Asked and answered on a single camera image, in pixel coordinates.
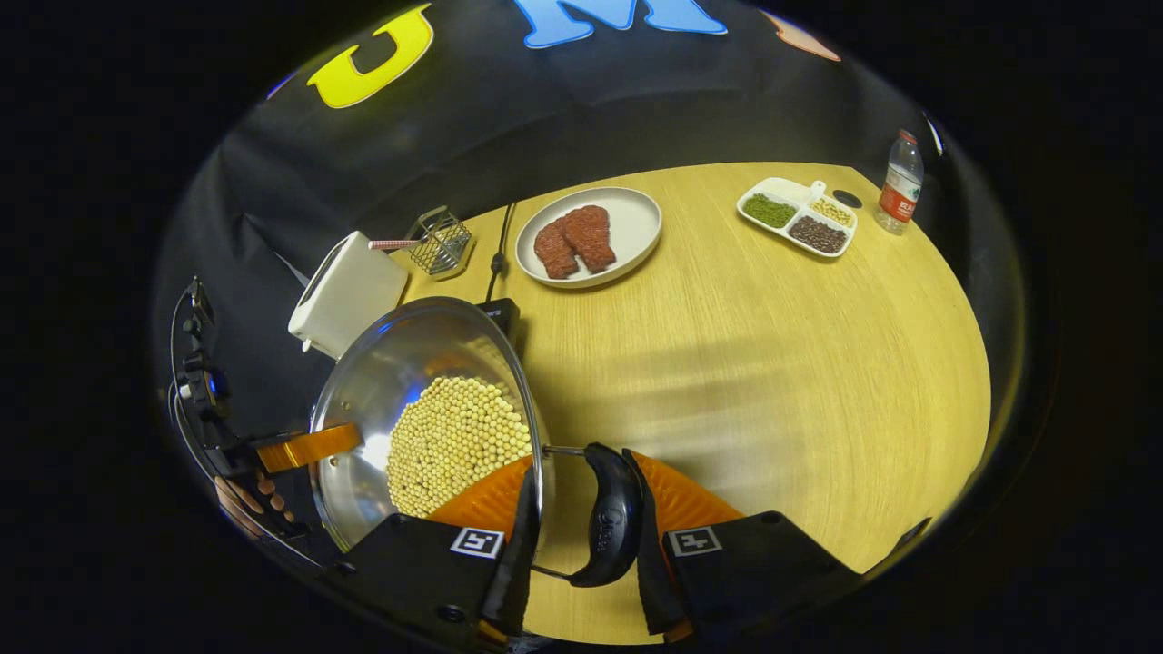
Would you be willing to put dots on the pink straw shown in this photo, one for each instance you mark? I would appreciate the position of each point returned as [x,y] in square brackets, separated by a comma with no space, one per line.
[391,243]

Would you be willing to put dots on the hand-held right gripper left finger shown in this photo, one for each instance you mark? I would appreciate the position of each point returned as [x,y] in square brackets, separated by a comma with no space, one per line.
[518,563]

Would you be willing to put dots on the large heap of soybeans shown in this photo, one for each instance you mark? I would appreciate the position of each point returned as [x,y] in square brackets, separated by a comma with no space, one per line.
[454,436]

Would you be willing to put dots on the small heap of soybeans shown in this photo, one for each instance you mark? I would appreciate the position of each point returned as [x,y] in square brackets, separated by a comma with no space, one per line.
[832,212]

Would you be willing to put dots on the white divided dish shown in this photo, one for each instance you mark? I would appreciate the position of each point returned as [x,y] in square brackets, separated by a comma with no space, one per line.
[781,189]

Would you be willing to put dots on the white toaster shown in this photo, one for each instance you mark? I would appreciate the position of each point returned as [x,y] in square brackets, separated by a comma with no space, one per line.
[350,295]

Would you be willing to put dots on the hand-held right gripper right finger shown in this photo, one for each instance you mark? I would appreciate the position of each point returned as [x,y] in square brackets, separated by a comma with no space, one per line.
[650,572]

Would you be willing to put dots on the red meat slice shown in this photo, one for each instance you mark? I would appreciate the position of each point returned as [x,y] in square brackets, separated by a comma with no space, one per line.
[591,236]
[552,252]

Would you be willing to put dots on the round white plate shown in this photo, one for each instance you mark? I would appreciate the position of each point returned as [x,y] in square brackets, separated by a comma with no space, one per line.
[631,222]

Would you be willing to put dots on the clear water bottle red label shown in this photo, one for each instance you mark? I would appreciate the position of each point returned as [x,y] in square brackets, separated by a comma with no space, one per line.
[899,186]

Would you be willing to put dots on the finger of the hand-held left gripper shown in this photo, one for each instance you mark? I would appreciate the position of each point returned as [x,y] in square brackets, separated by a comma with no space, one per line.
[304,447]

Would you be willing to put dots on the black induction cooktop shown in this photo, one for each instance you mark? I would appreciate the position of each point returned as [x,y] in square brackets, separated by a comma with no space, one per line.
[504,318]

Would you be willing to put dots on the heap of dark red beans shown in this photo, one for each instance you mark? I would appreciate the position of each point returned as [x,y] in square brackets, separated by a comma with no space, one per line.
[818,234]

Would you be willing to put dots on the heap of green mung beans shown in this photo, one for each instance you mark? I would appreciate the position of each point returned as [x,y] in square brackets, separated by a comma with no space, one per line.
[770,211]

